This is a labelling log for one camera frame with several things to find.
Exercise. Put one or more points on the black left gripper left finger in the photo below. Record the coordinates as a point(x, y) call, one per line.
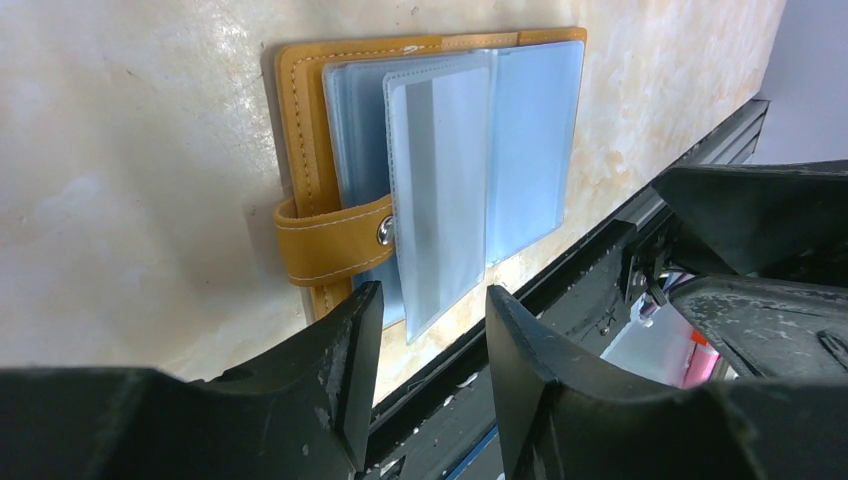
point(301, 410)

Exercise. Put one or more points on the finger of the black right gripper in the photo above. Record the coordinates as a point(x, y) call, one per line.
point(768, 220)
point(766, 327)

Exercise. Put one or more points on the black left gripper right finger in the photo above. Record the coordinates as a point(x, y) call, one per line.
point(565, 413)

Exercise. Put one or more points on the yellow leather card holder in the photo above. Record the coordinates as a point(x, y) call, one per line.
point(421, 161)

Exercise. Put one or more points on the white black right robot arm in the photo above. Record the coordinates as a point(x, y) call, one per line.
point(658, 342)

